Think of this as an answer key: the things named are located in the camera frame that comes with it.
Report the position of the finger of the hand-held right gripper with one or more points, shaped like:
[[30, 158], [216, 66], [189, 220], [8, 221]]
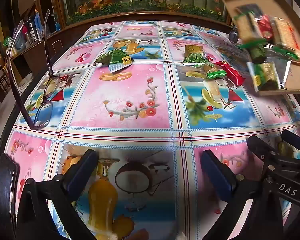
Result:
[[296, 141], [260, 148]]

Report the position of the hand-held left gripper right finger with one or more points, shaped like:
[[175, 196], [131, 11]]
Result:
[[216, 176]]

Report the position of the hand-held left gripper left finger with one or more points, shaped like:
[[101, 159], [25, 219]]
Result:
[[81, 172]]

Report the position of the silver foil snack packet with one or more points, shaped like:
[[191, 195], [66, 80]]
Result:
[[285, 67], [265, 77]]

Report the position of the bright red snack packet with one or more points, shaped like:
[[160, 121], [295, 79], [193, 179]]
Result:
[[231, 75]]

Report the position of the yellow snack packet green end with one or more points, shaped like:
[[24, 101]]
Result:
[[207, 70]]

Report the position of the dark green snack packet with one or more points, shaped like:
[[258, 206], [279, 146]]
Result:
[[257, 53]]

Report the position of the orange cracker packet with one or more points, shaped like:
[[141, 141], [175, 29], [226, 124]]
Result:
[[287, 37]]

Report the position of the yellow green pea snack packet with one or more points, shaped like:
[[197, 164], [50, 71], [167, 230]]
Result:
[[195, 56]]

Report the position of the dark red snack packet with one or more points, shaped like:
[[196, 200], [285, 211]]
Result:
[[265, 26]]

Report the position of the cracker packet green ends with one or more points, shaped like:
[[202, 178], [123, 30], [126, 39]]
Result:
[[247, 30]]

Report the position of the cardboard box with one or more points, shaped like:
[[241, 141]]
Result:
[[231, 2]]

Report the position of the eyeglasses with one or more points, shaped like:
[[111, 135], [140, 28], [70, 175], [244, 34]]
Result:
[[43, 113]]

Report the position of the dark carved wooden chair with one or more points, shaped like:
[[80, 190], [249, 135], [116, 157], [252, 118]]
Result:
[[5, 180]]

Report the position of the white bucket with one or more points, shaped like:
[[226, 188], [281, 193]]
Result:
[[25, 82]]

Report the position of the blue bottle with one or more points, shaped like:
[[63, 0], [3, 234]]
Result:
[[57, 25]]

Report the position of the steel thermos flask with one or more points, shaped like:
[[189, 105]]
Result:
[[31, 31]]

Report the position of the green plastic bag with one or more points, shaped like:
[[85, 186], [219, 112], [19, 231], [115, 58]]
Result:
[[7, 42]]

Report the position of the blue white carton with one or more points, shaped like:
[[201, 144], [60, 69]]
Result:
[[38, 25]]

